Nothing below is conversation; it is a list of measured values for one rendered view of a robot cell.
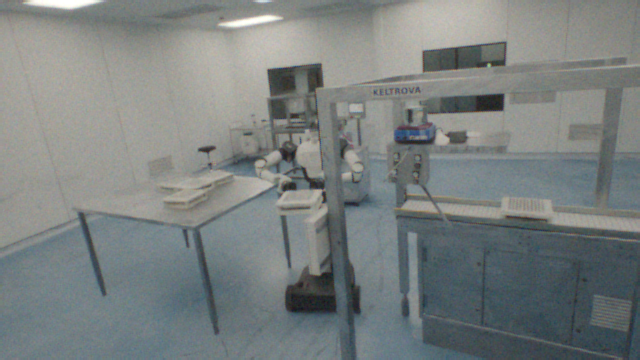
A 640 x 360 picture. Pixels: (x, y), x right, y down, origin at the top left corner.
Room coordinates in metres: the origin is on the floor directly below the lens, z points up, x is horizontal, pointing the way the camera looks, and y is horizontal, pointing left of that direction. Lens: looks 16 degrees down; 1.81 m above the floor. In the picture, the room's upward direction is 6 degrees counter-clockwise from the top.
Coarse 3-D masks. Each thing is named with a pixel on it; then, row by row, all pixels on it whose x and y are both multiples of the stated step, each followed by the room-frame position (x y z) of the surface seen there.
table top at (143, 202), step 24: (120, 192) 3.40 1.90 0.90; (144, 192) 3.31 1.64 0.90; (216, 192) 3.08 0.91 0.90; (240, 192) 3.01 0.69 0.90; (264, 192) 3.02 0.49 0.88; (120, 216) 2.74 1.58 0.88; (144, 216) 2.64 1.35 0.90; (168, 216) 2.59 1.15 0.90; (192, 216) 2.54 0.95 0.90; (216, 216) 2.52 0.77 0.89
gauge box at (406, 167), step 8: (392, 152) 2.06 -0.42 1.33; (400, 152) 2.04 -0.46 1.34; (408, 152) 2.02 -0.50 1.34; (416, 152) 2.00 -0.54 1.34; (424, 152) 1.98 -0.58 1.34; (392, 160) 2.06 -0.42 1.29; (408, 160) 2.02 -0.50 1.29; (424, 160) 1.97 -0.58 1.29; (392, 168) 2.07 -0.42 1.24; (400, 168) 2.04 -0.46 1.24; (408, 168) 2.02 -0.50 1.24; (424, 168) 1.97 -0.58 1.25; (392, 176) 2.07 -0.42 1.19; (400, 176) 2.04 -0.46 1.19; (408, 176) 2.02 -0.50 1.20; (424, 176) 1.97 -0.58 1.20; (424, 184) 1.98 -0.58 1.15
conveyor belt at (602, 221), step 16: (416, 208) 2.16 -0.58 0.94; (432, 208) 2.14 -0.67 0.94; (448, 208) 2.11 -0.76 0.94; (464, 208) 2.09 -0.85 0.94; (480, 208) 2.06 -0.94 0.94; (496, 208) 2.04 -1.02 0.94; (496, 224) 1.83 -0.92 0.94; (576, 224) 1.73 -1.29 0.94; (592, 224) 1.71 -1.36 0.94; (608, 224) 1.70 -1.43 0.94; (624, 224) 1.68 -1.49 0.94
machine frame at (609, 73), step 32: (544, 64) 1.98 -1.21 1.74; (576, 64) 1.91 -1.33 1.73; (608, 64) 1.84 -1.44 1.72; (320, 96) 1.54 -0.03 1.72; (352, 96) 1.47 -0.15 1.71; (416, 96) 1.35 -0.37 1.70; (448, 96) 1.29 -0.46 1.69; (608, 96) 1.84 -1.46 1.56; (320, 128) 1.54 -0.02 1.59; (608, 128) 1.83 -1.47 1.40; (608, 160) 1.82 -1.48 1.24; (608, 192) 1.81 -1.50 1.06; (352, 320) 1.55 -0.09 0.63; (352, 352) 1.53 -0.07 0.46
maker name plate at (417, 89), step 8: (376, 88) 1.42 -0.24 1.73; (384, 88) 1.40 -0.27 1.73; (392, 88) 1.39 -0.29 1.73; (400, 88) 1.37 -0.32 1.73; (408, 88) 1.36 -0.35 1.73; (416, 88) 1.34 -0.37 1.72; (376, 96) 1.42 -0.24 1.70; (384, 96) 1.40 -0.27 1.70; (392, 96) 1.39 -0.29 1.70; (400, 96) 1.37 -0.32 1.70
